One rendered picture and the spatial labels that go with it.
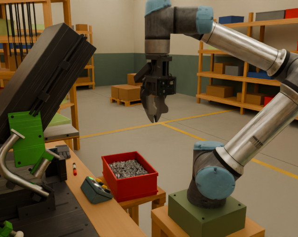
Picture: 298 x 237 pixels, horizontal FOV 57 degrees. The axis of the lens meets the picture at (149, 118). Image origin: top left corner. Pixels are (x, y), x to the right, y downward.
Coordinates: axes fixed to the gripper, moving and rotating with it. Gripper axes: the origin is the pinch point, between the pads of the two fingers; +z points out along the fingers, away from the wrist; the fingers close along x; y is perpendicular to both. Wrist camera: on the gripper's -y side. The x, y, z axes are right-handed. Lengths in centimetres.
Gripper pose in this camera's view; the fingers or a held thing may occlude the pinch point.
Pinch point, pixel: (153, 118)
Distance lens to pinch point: 88.6
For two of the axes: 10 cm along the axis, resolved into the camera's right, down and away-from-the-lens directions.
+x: 8.6, -1.3, 4.9
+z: 0.0, 9.7, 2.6
